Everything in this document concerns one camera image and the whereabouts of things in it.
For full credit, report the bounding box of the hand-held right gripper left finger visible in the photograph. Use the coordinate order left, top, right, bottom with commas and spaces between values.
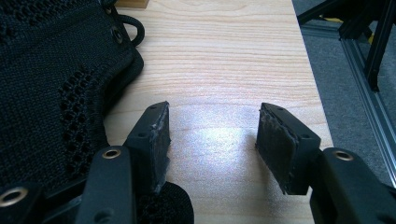
122, 101, 172, 195

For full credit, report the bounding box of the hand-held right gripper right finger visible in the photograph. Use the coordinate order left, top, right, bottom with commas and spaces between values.
255, 102, 322, 196

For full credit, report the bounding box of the black knit shoe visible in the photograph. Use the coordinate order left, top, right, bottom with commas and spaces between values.
0, 0, 195, 224

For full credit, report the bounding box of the wooden shoe rack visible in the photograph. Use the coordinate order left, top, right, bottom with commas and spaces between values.
115, 0, 150, 9

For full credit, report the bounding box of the black metal stand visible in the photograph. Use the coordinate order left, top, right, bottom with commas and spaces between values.
297, 0, 396, 93

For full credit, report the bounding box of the aluminium floor rail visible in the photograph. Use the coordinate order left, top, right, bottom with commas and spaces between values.
299, 23, 396, 189

